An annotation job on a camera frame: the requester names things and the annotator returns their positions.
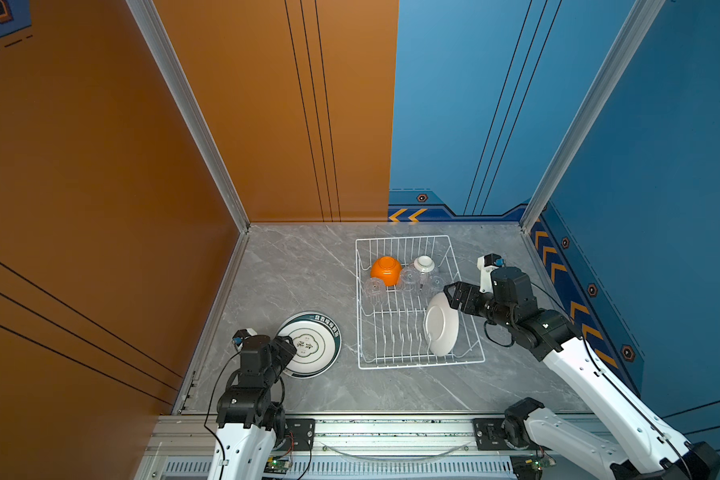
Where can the aluminium front rail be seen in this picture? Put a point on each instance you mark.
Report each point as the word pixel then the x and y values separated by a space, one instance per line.
pixel 354 446

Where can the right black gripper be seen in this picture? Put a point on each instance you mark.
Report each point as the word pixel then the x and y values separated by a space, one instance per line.
pixel 471 292

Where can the green circuit board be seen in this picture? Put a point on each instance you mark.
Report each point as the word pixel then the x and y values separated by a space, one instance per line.
pixel 277 466

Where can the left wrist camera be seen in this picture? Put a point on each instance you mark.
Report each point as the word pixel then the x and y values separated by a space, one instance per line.
pixel 241 336

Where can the large clear glass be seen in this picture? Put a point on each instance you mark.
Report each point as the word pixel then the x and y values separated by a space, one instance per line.
pixel 432 284

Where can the white wire dish rack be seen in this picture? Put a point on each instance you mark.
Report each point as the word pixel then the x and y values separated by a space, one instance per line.
pixel 392 334

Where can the right small circuit board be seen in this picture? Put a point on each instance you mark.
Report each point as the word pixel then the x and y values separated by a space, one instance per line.
pixel 531 468

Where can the striped bowl white base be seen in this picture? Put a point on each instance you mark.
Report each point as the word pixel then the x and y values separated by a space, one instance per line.
pixel 424 264

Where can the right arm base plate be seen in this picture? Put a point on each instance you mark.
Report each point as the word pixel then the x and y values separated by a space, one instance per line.
pixel 502 434

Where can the dark green rimmed plate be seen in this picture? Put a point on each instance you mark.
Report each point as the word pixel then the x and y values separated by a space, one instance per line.
pixel 318 342

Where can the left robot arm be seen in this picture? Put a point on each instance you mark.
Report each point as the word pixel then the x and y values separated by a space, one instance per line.
pixel 249 423

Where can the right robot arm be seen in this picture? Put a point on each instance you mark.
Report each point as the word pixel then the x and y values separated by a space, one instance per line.
pixel 644 446

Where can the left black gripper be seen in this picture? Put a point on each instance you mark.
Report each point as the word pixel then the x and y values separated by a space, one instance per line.
pixel 283 350

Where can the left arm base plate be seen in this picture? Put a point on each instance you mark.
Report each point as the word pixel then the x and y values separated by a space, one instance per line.
pixel 298 433

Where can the clear faceted glass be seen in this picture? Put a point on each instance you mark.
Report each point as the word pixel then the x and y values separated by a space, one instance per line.
pixel 408 280

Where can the orange bowl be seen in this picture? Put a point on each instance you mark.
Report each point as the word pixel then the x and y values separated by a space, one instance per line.
pixel 387 269

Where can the clear plastic cup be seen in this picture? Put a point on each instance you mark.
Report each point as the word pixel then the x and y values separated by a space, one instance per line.
pixel 374 290

